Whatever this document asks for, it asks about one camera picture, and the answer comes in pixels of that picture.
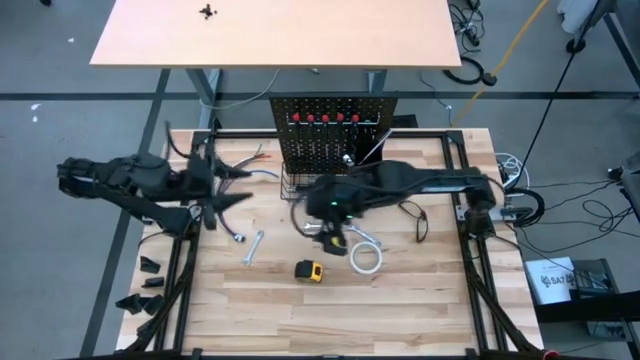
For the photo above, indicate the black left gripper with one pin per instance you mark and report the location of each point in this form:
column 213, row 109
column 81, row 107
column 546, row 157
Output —
column 205, row 185

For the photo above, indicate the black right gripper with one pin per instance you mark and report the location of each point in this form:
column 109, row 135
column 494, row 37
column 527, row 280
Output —
column 332, row 230

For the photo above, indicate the white masking tape roll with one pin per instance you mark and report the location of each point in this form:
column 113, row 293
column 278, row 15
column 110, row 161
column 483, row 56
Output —
column 351, row 257

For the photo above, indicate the yellow black Stanley tape measure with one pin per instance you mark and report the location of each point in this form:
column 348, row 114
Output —
column 310, row 272

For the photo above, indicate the small silver combination wrench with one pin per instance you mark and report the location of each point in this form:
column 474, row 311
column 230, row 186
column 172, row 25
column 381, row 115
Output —
column 253, row 247

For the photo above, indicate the black screwdriver red cap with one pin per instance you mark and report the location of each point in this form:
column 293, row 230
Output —
column 325, row 118
column 310, row 118
column 340, row 117
column 296, row 117
column 355, row 118

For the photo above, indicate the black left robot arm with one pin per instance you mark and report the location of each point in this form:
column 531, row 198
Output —
column 130, row 175

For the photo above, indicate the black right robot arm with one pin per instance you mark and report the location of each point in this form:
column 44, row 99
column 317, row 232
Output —
column 430, row 180

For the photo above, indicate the black metal pegboard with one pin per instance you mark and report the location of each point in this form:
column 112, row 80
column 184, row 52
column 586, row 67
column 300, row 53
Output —
column 280, row 150

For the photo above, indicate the black plastic cup bin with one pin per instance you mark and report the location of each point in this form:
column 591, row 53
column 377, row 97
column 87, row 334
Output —
column 367, row 150

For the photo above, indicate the light wooden table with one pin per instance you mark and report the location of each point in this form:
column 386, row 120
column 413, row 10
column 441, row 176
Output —
column 275, row 35

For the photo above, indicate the small black screws pile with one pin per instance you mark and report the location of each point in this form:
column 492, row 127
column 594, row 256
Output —
column 207, row 11

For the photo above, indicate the white printed booklet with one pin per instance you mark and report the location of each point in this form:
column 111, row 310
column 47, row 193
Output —
column 547, row 280

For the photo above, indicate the black equipment cart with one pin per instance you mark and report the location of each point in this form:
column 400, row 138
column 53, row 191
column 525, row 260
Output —
column 600, row 310

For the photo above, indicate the black round stand base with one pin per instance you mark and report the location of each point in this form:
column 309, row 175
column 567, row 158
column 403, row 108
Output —
column 575, row 46

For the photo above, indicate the white cloth bag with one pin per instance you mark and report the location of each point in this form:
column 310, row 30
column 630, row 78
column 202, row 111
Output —
column 575, row 15

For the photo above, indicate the black aluminium table frame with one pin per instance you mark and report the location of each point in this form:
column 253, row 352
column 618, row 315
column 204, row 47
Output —
column 235, row 134

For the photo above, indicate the black plastic bracket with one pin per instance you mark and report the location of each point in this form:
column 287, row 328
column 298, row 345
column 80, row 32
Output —
column 154, row 283
column 149, row 265
column 152, row 304
column 131, row 303

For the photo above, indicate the silver hook rail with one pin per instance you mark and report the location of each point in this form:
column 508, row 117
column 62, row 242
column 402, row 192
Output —
column 372, row 120

